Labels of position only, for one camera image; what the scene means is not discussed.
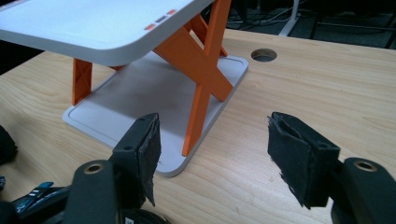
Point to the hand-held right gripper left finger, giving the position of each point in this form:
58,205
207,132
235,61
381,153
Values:
137,146

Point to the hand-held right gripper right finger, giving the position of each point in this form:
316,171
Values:
299,152

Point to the white box with orange trim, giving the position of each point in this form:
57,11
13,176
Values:
102,28

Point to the white desk frame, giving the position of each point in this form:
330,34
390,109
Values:
289,18

